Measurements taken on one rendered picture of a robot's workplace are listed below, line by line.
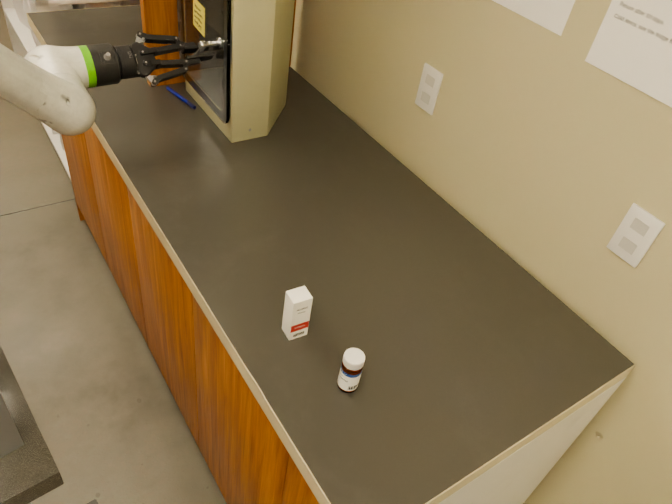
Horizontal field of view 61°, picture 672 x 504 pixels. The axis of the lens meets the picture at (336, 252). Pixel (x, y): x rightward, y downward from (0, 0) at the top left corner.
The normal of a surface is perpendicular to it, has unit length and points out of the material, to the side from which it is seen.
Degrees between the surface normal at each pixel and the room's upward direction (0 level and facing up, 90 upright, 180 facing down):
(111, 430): 0
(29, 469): 0
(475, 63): 90
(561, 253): 90
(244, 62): 90
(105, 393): 0
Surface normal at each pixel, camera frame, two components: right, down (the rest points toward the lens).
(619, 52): -0.83, 0.29
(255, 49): 0.55, 0.62
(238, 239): 0.14, -0.73
